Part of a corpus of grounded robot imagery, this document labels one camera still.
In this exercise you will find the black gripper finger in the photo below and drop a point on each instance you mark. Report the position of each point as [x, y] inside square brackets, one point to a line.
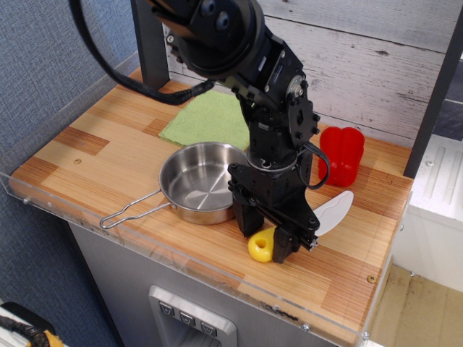
[285, 242]
[246, 213]

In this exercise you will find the clear acrylic table guard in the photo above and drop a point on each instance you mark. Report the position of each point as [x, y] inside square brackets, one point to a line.
[84, 150]

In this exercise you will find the green folded cloth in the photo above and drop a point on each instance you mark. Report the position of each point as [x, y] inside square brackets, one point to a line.
[210, 117]

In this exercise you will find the dark upright post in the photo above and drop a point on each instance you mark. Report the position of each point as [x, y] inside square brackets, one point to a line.
[151, 45]
[441, 87]

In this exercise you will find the silver dispenser button panel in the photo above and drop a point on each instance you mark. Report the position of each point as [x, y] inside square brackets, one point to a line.
[181, 322]

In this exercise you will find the steel pan with wire handle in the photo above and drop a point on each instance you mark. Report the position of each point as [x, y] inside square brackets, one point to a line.
[195, 182]

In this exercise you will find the yellow handled toy knife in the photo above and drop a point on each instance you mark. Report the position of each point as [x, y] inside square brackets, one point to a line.
[260, 245]

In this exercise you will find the dark right upright post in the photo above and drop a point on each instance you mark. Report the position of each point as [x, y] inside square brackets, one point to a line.
[441, 87]

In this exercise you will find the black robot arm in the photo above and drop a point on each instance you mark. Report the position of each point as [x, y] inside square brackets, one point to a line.
[228, 42]

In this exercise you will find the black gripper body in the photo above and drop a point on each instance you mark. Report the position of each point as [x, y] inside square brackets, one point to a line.
[280, 195]

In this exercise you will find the dark left upright post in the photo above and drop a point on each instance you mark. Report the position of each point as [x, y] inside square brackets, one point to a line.
[151, 45]

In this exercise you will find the grey toy fridge cabinet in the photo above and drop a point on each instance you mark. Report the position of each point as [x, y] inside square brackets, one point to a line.
[124, 277]

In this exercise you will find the yellow black object bottom left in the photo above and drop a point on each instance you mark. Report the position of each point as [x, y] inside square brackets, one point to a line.
[22, 327]

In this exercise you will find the red toy bell pepper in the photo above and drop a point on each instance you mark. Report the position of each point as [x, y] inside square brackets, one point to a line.
[344, 148]

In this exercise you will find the white toy sink unit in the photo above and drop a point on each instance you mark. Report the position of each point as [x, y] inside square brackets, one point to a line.
[429, 240]

